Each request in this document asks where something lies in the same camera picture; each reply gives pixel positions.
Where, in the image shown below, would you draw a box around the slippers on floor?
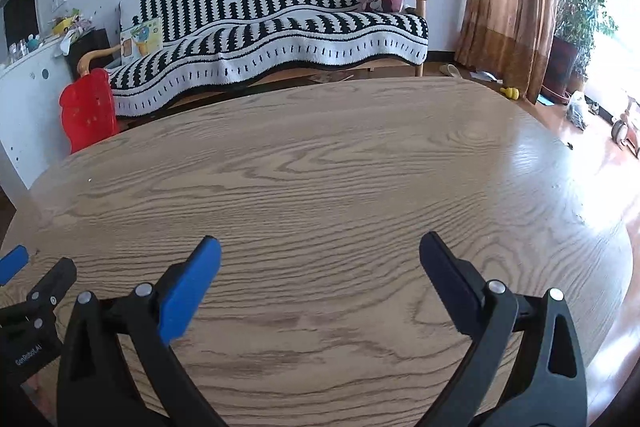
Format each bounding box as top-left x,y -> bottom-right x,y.
439,63 -> 463,78

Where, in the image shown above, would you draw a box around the black white striped sofa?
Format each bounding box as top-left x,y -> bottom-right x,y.
108,0 -> 428,117

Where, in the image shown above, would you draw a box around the yellow toy on floor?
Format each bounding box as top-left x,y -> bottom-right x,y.
500,87 -> 520,101

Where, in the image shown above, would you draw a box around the picture book on sofa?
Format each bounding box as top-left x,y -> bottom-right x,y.
120,17 -> 164,63

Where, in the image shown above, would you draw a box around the red plastic chair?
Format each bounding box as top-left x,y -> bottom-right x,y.
58,69 -> 118,154

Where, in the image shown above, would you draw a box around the potted plant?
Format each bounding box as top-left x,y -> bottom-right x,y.
541,0 -> 618,106

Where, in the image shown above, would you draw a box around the white cabinet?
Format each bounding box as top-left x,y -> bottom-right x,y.
1,38 -> 73,188

